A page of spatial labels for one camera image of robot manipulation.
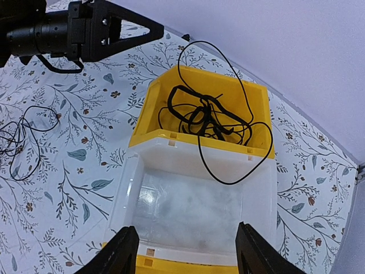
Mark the far yellow bin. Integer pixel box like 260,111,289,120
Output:
129,66,275,159

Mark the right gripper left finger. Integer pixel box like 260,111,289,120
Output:
76,226,139,274

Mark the floral table mat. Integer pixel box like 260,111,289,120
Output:
1,31,358,273

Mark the white translucent bin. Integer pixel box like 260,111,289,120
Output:
104,138,277,265

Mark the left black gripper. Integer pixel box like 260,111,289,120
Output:
5,1,164,62

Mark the yellow bin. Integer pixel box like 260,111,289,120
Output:
101,241,239,274
129,66,275,159

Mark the remaining thin black cable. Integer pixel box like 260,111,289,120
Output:
0,106,60,182

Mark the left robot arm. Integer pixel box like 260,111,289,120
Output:
1,1,164,74

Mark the near yellow bin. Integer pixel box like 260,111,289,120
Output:
101,241,239,274

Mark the thick black cable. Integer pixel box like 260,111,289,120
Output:
167,84,246,140

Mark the long thin black cable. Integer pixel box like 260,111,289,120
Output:
178,40,274,185

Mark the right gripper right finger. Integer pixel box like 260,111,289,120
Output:
236,222,303,274

